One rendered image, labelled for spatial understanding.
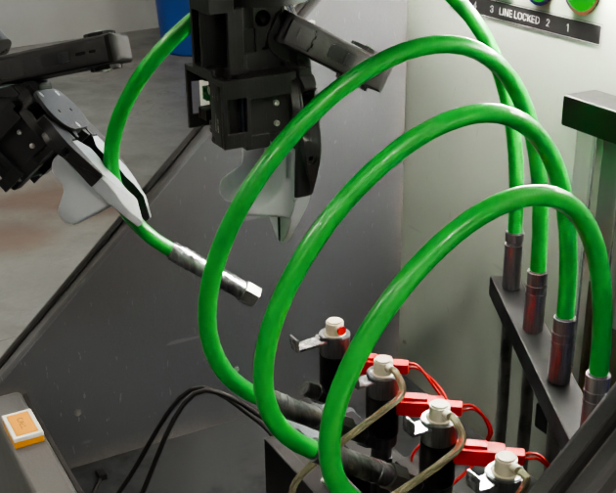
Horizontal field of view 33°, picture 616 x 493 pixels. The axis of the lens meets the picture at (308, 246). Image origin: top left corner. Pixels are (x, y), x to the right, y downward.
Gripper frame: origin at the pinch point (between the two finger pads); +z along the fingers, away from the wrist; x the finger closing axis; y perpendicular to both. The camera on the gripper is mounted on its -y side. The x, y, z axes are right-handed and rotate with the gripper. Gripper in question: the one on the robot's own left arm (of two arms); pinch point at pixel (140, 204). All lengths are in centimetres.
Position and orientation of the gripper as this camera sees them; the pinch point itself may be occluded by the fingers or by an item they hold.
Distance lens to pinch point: 94.4
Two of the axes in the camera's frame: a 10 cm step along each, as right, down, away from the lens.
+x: -1.1, 1.8, -9.8
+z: 6.8, 7.3, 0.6
